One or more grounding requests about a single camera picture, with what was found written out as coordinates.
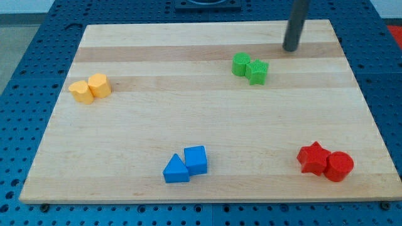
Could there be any green star block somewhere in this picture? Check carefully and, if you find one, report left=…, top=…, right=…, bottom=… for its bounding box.
left=245, top=59, right=269, bottom=85

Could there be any red star block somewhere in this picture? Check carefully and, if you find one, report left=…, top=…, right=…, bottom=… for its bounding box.
left=296, top=141, right=331, bottom=176

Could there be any light wooden board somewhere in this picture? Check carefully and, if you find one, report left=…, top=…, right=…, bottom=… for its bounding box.
left=19, top=19, right=401, bottom=204

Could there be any blue cube block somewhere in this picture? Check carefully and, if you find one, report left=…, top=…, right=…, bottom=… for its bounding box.
left=184, top=146, right=207, bottom=176

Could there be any blue triangle block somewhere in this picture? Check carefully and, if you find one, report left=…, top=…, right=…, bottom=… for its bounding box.
left=163, top=154, right=190, bottom=183

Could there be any green cylinder block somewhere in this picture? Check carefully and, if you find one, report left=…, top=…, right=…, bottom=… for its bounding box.
left=231, top=52, right=251, bottom=77

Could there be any yellow hexagon block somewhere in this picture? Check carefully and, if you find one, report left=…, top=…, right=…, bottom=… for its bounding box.
left=88, top=73, right=112, bottom=98

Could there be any yellow heart block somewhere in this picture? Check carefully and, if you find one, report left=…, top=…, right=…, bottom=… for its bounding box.
left=68, top=80, right=94, bottom=104

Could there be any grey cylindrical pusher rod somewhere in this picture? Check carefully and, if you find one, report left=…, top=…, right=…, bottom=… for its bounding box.
left=282, top=0, right=310, bottom=52

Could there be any red cylinder block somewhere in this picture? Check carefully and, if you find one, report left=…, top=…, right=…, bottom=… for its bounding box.
left=323, top=151, right=354, bottom=182

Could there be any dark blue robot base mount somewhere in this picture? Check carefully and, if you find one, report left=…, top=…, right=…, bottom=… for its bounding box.
left=173, top=0, right=242, bottom=11

